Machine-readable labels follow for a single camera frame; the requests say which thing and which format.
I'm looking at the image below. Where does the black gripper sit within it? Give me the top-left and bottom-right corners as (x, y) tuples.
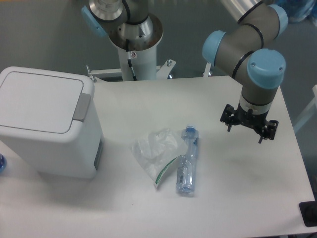
(220, 104), (279, 144)

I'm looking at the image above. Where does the white push-lid trash can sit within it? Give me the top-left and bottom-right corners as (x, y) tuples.
(0, 66), (104, 179)

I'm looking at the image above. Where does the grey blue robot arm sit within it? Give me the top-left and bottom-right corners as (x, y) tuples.
(81, 0), (288, 140)

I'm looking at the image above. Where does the crushed clear plastic bottle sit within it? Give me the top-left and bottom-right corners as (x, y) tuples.
(176, 124), (199, 197)

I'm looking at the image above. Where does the crumpled clear plastic bag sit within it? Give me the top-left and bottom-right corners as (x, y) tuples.
(130, 128), (188, 187)

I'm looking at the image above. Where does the black device at table corner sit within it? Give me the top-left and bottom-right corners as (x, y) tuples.
(299, 201), (317, 227)

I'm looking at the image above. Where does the blue plastic bag on floor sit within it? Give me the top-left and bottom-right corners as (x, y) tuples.
(285, 0), (317, 23)

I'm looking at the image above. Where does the blue bottle at left edge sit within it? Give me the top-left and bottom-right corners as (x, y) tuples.
(0, 154), (7, 174)

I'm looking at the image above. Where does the white frame at right edge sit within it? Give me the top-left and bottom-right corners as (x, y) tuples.
(293, 85), (317, 133)

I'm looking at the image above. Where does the white pedestal base frame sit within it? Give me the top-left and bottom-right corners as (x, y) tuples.
(85, 59), (214, 83)

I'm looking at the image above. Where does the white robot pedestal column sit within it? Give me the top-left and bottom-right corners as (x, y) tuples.
(109, 13), (163, 81)

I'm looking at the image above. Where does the black cable on pedestal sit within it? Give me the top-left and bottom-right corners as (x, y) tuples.
(124, 39), (138, 81)

